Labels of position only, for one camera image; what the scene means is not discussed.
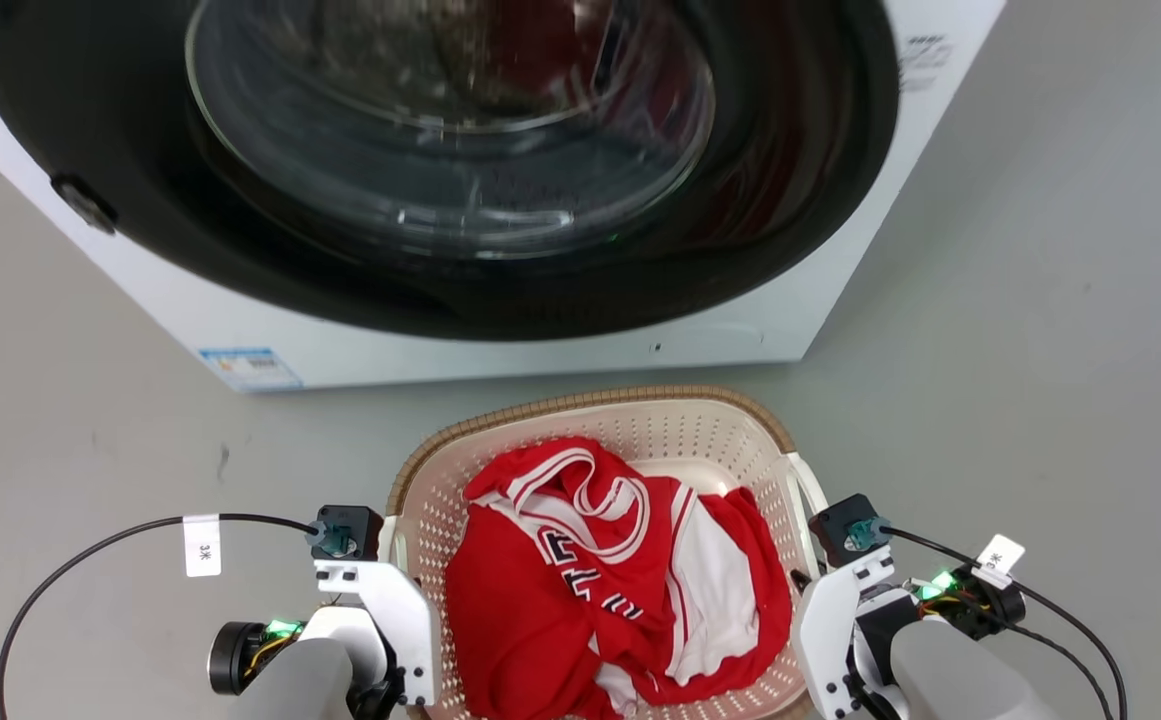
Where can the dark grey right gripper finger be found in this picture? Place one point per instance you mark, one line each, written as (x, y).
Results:
(800, 580)

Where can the white washing machine body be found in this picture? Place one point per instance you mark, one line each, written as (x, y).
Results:
(820, 300)

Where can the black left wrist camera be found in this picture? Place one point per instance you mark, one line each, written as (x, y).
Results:
(348, 532)

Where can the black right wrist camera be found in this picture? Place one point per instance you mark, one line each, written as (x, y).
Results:
(848, 530)

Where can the black round washing machine door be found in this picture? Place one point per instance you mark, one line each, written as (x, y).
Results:
(790, 200)

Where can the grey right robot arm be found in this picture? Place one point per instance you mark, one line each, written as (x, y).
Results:
(960, 675)

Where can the blue energy label sticker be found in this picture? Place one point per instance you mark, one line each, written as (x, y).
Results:
(250, 368)

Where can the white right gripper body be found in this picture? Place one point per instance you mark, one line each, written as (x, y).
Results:
(825, 625)

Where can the red and white jersey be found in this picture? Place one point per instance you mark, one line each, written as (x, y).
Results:
(530, 620)

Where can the beige perforated laundry basket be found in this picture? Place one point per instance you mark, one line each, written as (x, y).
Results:
(700, 435)

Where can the black door latch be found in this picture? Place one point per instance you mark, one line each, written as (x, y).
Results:
(83, 203)

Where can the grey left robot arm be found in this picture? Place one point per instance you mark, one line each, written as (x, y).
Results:
(300, 680)

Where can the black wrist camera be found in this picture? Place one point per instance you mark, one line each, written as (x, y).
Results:
(848, 530)
(348, 532)

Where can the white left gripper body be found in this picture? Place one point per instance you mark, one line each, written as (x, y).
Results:
(395, 610)

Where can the white text sticker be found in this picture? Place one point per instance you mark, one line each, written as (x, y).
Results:
(925, 58)

